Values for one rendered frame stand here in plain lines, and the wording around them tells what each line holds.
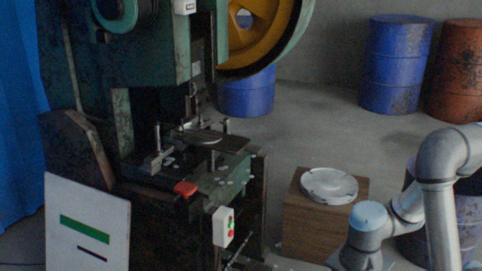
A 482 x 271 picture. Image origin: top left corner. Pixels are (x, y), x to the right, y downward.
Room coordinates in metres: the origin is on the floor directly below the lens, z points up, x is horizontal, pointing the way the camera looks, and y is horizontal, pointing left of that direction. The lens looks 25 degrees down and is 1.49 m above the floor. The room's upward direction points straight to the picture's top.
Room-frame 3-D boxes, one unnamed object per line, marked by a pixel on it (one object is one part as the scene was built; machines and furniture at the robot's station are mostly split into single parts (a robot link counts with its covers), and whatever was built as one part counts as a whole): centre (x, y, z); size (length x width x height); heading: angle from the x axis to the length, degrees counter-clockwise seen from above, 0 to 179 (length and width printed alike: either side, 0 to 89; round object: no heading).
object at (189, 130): (1.52, 0.25, 0.76); 0.15 x 0.09 x 0.05; 155
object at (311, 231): (1.75, -0.46, 0.18); 0.40 x 0.38 x 0.35; 72
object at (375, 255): (1.12, -0.44, 0.50); 0.15 x 0.15 x 0.10
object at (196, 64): (1.51, 0.22, 1.04); 0.17 x 0.15 x 0.30; 65
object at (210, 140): (1.45, 0.10, 0.72); 0.25 x 0.14 x 0.14; 65
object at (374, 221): (1.12, -0.45, 0.62); 0.13 x 0.12 x 0.14; 111
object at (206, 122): (1.68, 0.18, 0.76); 0.17 x 0.06 x 0.10; 155
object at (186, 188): (1.13, 0.19, 0.72); 0.07 x 0.06 x 0.08; 65
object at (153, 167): (1.37, 0.33, 0.76); 0.17 x 0.06 x 0.10; 155
